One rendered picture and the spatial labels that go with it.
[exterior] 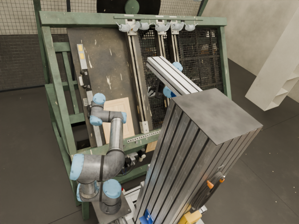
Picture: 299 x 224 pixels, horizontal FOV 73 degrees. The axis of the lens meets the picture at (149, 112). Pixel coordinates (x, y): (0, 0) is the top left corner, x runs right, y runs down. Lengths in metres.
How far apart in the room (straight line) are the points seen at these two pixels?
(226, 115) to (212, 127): 0.11
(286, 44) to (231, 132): 4.36
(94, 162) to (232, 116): 0.61
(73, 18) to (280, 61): 4.14
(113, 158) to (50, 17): 1.34
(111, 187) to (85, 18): 1.40
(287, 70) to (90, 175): 4.55
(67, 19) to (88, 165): 1.34
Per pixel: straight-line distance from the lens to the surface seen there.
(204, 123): 0.70
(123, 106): 2.07
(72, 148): 1.94
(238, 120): 0.79
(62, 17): 1.96
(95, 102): 1.28
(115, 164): 0.97
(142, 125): 2.13
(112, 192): 1.34
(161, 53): 2.28
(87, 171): 0.96
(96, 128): 1.97
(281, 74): 5.06
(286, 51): 5.01
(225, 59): 3.01
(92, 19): 2.02
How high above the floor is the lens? 2.45
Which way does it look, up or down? 39 degrees down
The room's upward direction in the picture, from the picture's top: 14 degrees clockwise
